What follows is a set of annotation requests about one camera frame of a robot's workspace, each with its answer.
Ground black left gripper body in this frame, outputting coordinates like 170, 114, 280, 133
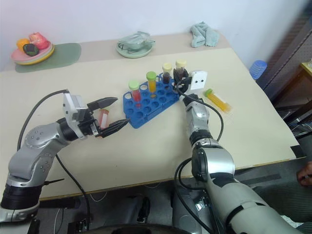
77, 107, 101, 137

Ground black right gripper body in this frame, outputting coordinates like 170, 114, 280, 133
173, 76, 194, 95

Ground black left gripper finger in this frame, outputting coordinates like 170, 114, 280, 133
87, 97, 119, 111
97, 118, 130, 139

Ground yellow cap dark test tube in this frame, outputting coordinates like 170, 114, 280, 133
162, 62, 173, 85
175, 58, 188, 79

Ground red liquid test tube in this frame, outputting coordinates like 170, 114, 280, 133
96, 108, 111, 130

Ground green cap orange test tube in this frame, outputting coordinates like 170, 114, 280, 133
146, 71, 157, 98

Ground green cap red test tube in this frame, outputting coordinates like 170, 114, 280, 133
128, 80, 142, 108

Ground blue test tube rack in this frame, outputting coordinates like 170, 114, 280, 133
122, 72, 182, 129

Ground green cap yellow test tube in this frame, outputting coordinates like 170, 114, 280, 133
204, 88, 233, 114

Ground person's hand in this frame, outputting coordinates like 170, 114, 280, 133
297, 163, 312, 187

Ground pale green towel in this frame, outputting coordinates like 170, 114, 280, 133
190, 21, 220, 48

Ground pale green plate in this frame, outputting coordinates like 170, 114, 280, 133
116, 40, 155, 59

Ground green placemat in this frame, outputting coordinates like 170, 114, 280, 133
15, 42, 82, 74

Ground blue ribbed cup stack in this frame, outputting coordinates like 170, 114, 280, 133
250, 59, 268, 81

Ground stack of pastel plates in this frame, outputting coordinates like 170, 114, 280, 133
10, 40, 55, 66

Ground dark green toy fruit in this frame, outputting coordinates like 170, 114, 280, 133
22, 43, 40, 57

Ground pink toy fruit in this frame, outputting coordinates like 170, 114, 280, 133
28, 32, 48, 50

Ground orange toy fruit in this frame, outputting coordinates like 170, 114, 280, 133
16, 38, 30, 51

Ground dark pegboard panel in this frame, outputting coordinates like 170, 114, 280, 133
262, 0, 312, 104

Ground yellow box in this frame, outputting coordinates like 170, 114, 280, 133
300, 60, 312, 86

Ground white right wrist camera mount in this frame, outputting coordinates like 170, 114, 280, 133
186, 71, 208, 95

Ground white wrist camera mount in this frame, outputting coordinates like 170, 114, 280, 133
62, 93, 89, 141
186, 71, 208, 95

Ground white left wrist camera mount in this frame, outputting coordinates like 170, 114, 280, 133
62, 93, 89, 141

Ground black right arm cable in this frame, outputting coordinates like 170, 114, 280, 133
173, 84, 224, 234

